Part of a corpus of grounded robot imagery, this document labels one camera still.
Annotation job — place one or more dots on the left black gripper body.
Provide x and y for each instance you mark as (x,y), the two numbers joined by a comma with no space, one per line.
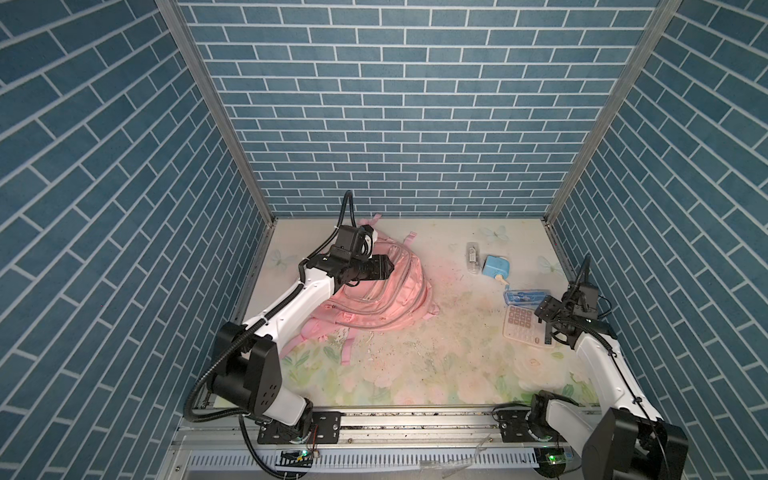
(373,268)

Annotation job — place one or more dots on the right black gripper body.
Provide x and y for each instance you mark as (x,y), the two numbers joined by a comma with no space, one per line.
(557,311)

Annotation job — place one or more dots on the white pink calculator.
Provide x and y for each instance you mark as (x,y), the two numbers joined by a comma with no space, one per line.
(522,325)

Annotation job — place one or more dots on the pink student backpack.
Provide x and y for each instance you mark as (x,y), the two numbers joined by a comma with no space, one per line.
(400,301)

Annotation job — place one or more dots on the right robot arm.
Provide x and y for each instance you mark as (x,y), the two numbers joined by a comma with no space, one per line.
(631,440)

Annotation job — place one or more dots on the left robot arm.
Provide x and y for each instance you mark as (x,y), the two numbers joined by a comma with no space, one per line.
(248,373)

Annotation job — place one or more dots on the blue geometry set case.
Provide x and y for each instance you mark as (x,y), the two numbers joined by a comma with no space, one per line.
(525,298)

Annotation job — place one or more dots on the blue pencil sharpener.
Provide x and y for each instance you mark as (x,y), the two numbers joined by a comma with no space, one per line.
(497,268)

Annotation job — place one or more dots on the clear plastic eraser case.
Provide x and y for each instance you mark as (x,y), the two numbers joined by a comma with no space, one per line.
(473,258)

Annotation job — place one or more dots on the right small circuit board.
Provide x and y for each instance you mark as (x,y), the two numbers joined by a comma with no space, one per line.
(551,462)

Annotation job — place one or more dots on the small circuit board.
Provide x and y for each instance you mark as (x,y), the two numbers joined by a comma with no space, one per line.
(295,459)
(551,462)

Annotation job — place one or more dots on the left small circuit board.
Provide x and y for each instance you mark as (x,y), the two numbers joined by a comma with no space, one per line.
(295,459)

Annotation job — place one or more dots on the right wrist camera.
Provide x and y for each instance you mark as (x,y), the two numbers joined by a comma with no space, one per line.
(584,296)

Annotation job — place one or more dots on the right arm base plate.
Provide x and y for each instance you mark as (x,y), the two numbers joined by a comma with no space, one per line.
(515,427)

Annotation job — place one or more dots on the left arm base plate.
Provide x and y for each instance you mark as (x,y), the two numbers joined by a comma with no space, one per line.
(314,428)

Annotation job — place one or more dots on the aluminium front rail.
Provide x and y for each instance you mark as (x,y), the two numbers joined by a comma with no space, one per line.
(397,442)

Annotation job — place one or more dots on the left corner aluminium post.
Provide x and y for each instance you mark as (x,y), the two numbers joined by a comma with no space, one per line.
(181,33)

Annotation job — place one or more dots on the corner aluminium post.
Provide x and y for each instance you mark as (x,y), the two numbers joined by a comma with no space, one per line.
(657,24)
(181,33)

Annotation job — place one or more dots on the right corner aluminium post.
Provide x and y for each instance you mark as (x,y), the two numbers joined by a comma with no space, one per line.
(657,24)

